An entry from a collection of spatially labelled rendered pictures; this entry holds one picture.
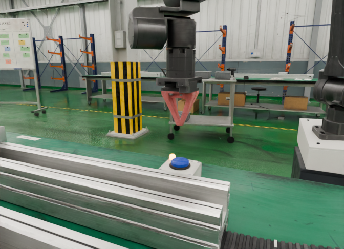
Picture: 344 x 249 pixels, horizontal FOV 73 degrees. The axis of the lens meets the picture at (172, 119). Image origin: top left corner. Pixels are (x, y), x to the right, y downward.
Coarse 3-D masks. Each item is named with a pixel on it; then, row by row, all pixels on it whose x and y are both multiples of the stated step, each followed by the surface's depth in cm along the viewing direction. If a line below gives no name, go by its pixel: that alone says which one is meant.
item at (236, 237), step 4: (236, 232) 38; (232, 236) 38; (236, 236) 38; (240, 236) 37; (244, 236) 38; (232, 240) 37; (236, 240) 37; (240, 240) 37; (244, 240) 37; (232, 244) 36; (236, 244) 36; (240, 244) 36; (232, 248) 35; (236, 248) 35; (240, 248) 35
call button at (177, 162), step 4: (172, 160) 51; (176, 160) 51; (180, 160) 51; (184, 160) 51; (188, 160) 52; (172, 164) 51; (176, 164) 50; (180, 164) 50; (184, 164) 50; (188, 164) 51
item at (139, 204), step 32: (0, 160) 48; (32, 160) 54; (64, 160) 50; (96, 160) 48; (0, 192) 48; (32, 192) 44; (64, 192) 41; (96, 192) 38; (128, 192) 36; (160, 192) 36; (192, 192) 40; (224, 192) 38; (96, 224) 40; (128, 224) 37; (160, 224) 35; (192, 224) 32; (224, 224) 37
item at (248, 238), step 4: (248, 236) 37; (248, 240) 36; (252, 240) 37; (256, 240) 36; (244, 244) 36; (248, 244) 36; (252, 244) 36; (256, 244) 36; (244, 248) 35; (248, 248) 35; (252, 248) 35; (256, 248) 35
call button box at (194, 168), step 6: (168, 162) 53; (192, 162) 53; (198, 162) 53; (162, 168) 50; (168, 168) 50; (174, 168) 50; (180, 168) 50; (186, 168) 50; (192, 168) 50; (198, 168) 51; (192, 174) 48; (198, 174) 52
